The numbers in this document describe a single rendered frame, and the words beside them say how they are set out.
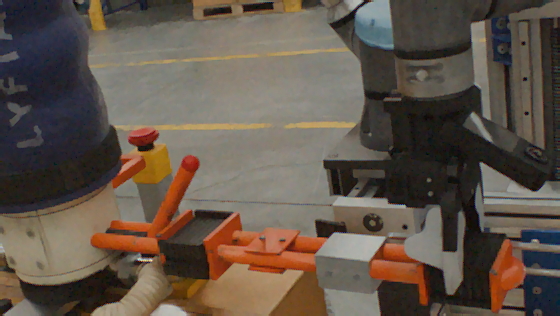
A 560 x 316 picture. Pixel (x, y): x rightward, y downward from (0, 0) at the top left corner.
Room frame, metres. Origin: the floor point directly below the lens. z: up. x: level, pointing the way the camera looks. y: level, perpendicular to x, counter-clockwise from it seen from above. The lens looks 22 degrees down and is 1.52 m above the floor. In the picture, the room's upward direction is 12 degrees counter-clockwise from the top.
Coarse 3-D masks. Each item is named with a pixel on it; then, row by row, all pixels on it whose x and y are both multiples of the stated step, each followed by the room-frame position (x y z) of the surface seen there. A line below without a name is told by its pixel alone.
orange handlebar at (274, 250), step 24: (144, 168) 1.30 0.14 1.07; (96, 240) 1.00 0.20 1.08; (120, 240) 0.97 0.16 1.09; (144, 240) 0.95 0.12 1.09; (240, 240) 0.91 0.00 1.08; (264, 240) 0.87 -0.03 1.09; (288, 240) 0.86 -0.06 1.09; (312, 240) 0.85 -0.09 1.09; (264, 264) 0.84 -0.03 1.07; (288, 264) 0.82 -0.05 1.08; (312, 264) 0.81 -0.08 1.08; (384, 264) 0.76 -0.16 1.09; (408, 264) 0.75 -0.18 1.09; (504, 288) 0.68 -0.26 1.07
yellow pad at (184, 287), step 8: (144, 256) 1.10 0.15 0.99; (152, 256) 1.10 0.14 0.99; (176, 280) 1.04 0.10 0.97; (184, 280) 1.04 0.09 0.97; (192, 280) 1.04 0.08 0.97; (200, 280) 1.04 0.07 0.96; (208, 280) 1.06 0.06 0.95; (176, 288) 1.03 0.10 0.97; (184, 288) 1.02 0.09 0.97; (192, 288) 1.02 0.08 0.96; (200, 288) 1.04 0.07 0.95; (168, 296) 1.04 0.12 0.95; (176, 296) 1.03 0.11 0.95; (184, 296) 1.02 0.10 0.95; (192, 296) 1.02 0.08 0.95
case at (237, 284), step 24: (240, 264) 1.09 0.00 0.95; (0, 288) 1.18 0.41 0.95; (216, 288) 1.03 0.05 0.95; (240, 288) 1.02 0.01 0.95; (264, 288) 1.00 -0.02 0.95; (288, 288) 0.99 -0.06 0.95; (312, 288) 1.04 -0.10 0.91; (168, 312) 0.99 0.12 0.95; (192, 312) 0.98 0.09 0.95; (216, 312) 0.96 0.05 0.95; (240, 312) 0.95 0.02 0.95; (264, 312) 0.94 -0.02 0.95; (288, 312) 0.97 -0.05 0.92; (312, 312) 1.03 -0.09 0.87
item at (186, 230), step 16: (176, 224) 0.95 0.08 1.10; (192, 224) 0.96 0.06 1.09; (208, 224) 0.95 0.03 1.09; (224, 224) 0.91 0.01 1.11; (240, 224) 0.94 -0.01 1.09; (160, 240) 0.91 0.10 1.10; (176, 240) 0.91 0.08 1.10; (192, 240) 0.91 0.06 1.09; (208, 240) 0.87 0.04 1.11; (224, 240) 0.90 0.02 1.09; (160, 256) 0.92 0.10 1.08; (176, 256) 0.90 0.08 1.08; (192, 256) 0.88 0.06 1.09; (208, 256) 0.88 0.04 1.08; (176, 272) 0.90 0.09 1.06; (192, 272) 0.88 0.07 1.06; (208, 272) 0.88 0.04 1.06
